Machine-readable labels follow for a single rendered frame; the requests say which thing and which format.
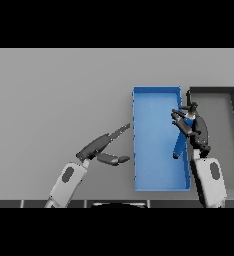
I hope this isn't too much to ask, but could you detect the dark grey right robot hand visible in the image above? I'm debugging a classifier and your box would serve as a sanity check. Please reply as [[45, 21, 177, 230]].
[[170, 101, 212, 158]]

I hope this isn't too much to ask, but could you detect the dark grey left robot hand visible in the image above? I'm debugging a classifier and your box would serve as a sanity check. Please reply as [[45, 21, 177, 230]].
[[75, 122, 131, 167]]

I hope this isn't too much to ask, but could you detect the blue pipe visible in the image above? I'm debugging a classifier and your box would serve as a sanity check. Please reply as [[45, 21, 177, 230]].
[[172, 112, 195, 160]]

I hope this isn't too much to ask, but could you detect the dark grey bin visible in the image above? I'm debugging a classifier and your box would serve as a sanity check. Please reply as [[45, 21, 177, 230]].
[[186, 86, 234, 191]]

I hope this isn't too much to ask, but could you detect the blue bin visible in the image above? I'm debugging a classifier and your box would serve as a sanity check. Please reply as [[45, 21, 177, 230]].
[[131, 85, 192, 192]]

